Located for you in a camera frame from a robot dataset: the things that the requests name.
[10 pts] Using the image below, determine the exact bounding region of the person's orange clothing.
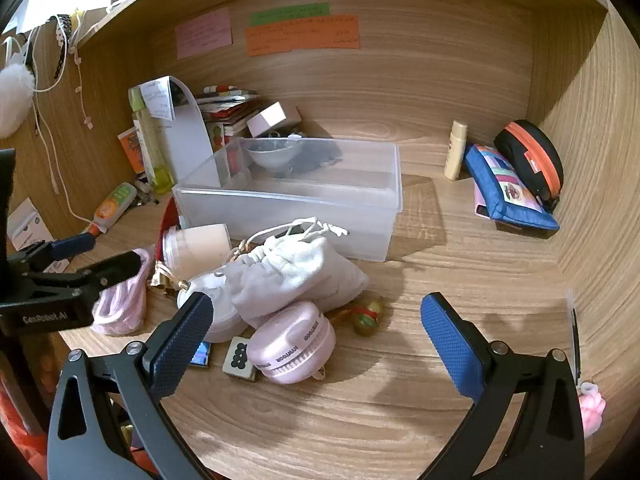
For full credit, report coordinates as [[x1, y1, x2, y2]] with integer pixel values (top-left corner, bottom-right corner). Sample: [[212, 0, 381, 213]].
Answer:
[[0, 355, 58, 466]]

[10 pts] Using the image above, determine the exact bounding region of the beige printed eraser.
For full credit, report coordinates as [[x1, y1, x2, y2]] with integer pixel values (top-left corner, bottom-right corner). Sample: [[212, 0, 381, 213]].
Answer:
[[222, 336, 259, 382]]

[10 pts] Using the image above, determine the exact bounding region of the white paper bag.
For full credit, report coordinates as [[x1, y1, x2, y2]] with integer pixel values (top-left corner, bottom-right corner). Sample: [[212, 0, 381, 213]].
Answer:
[[167, 76, 221, 186]]

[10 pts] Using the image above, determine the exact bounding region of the gold bell ornament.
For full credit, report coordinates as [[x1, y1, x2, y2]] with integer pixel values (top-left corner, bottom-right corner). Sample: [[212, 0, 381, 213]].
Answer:
[[327, 295, 386, 337]]

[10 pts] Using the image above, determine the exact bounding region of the pale yellow tube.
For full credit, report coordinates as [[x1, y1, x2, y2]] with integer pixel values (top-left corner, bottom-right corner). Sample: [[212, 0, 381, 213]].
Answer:
[[444, 120, 469, 181]]

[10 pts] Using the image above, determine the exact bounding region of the white and pink small box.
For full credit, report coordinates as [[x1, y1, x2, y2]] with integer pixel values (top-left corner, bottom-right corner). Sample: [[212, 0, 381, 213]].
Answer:
[[246, 101, 302, 138]]

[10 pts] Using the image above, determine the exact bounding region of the blue patchwork pencil pouch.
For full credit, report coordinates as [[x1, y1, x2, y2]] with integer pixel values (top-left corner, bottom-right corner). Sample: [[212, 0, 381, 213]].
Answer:
[[464, 144, 560, 232]]

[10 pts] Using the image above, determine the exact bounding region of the stack of books and papers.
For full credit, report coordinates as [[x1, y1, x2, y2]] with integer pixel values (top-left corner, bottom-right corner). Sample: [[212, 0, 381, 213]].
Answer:
[[192, 82, 261, 153]]

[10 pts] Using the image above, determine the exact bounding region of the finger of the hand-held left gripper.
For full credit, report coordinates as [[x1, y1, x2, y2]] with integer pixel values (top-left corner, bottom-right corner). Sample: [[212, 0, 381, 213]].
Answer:
[[7, 234, 96, 276], [30, 250, 143, 293]]

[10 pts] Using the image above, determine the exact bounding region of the green paper note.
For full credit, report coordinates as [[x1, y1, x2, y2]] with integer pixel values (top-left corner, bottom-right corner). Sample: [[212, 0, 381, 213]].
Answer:
[[249, 3, 331, 26]]

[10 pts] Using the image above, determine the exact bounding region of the orange packet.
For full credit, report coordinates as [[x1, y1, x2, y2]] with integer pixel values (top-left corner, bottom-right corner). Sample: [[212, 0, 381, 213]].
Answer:
[[117, 127, 146, 176]]

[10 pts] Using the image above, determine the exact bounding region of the white paper receipt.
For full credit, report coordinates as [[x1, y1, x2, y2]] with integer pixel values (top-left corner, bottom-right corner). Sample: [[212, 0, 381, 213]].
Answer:
[[140, 77, 175, 122]]

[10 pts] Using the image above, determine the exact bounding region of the pink round case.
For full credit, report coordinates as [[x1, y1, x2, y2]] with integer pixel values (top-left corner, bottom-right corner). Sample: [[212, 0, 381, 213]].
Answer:
[[248, 301, 336, 386]]

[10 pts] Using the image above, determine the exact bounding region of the orange and green tube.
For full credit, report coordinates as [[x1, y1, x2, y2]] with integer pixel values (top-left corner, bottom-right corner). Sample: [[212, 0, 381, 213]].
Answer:
[[80, 182, 138, 236]]

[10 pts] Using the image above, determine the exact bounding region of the yellow liquid bottle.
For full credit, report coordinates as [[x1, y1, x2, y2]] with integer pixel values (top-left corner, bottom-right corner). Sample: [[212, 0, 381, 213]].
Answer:
[[129, 86, 173, 193]]

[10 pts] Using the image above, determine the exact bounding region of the pink flat case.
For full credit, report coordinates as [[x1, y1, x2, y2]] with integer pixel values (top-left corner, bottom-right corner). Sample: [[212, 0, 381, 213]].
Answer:
[[474, 180, 493, 221]]

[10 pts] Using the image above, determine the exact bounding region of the clear jar with beige contents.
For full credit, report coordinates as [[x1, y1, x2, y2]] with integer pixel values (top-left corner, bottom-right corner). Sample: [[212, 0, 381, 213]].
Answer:
[[161, 223, 232, 281]]

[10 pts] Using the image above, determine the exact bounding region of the white cable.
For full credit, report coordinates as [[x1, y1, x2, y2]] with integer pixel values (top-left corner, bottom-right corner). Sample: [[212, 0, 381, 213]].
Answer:
[[27, 25, 96, 226]]

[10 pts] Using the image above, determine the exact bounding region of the clear plastic storage box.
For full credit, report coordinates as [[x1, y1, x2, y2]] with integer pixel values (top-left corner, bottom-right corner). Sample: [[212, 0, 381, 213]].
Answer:
[[171, 137, 404, 263]]

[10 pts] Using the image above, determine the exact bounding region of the pink paper note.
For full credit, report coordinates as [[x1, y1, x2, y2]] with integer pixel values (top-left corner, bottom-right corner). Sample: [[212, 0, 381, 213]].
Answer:
[[175, 7, 233, 60]]

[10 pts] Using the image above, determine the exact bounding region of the white drawstring pouch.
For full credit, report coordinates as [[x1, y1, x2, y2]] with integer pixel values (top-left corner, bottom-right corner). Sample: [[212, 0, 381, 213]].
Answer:
[[214, 217, 370, 330]]

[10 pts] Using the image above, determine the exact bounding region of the pink and white plush toy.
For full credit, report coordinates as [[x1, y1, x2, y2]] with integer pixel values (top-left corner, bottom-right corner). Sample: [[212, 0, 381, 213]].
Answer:
[[579, 382, 608, 436]]

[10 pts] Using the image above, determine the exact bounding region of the gold bead string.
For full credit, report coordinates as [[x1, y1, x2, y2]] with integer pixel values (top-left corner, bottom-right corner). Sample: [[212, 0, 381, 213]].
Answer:
[[150, 260, 191, 293]]

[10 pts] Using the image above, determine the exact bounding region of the red pouch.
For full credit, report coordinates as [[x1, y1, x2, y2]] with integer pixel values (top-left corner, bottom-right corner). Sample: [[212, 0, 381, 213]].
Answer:
[[160, 196, 182, 261]]

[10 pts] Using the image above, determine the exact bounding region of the orange paper note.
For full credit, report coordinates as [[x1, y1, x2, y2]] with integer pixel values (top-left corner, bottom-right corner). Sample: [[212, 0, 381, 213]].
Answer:
[[245, 14, 362, 57]]

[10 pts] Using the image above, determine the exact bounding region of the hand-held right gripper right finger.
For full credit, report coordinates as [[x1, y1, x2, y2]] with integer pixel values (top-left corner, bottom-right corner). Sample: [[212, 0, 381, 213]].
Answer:
[[415, 292, 586, 480]]

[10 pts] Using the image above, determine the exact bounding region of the blue glossy card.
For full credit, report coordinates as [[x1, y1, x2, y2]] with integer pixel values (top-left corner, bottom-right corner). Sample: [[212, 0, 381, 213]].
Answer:
[[187, 341, 212, 370]]

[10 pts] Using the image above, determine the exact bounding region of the white fluffy pompom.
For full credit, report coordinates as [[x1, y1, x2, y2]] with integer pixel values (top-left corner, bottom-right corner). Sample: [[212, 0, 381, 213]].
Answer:
[[0, 64, 36, 138]]

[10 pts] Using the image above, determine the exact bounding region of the white round container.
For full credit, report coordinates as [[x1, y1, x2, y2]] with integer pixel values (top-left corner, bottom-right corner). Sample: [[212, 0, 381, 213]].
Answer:
[[176, 272, 248, 343]]

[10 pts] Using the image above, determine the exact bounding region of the wooden desktop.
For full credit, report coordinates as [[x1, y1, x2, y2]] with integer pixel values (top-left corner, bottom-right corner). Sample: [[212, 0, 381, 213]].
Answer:
[[57, 170, 581, 480]]

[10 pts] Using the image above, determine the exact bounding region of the black thin panel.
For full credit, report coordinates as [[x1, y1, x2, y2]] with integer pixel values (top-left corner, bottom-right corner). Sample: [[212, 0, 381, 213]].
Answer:
[[567, 290, 583, 396]]

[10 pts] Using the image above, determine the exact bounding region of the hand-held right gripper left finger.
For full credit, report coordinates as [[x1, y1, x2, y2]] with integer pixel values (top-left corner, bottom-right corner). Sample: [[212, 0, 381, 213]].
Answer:
[[46, 291, 216, 480]]

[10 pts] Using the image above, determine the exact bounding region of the black case with orange zip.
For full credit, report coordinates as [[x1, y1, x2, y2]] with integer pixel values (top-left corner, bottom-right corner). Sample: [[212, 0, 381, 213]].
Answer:
[[493, 120, 565, 213]]

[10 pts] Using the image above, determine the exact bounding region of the black and white dotted strap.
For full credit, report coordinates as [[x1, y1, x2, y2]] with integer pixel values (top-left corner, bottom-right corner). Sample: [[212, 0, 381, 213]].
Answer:
[[54, 14, 73, 81]]

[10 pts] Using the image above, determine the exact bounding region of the white printed card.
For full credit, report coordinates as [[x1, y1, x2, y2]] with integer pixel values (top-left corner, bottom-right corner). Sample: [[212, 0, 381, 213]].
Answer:
[[7, 199, 55, 251]]

